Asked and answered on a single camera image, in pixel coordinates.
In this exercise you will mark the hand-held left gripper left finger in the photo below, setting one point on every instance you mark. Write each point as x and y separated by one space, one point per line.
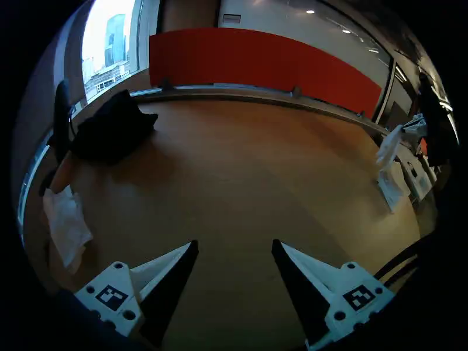
109 289

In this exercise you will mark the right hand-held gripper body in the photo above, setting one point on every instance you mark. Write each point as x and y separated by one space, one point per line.
437 120

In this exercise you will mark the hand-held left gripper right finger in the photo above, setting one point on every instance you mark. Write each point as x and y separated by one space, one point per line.
356 289

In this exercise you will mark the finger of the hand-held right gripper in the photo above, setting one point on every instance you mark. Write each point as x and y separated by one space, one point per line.
413 128
419 118

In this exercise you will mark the white towel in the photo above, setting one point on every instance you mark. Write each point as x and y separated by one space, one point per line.
389 146
65 219

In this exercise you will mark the heap of black towels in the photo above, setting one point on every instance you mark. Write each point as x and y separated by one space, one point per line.
109 131

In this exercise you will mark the black office chair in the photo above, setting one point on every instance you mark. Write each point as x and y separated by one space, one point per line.
62 109

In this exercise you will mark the red desk screen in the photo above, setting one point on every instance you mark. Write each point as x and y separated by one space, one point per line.
237 58

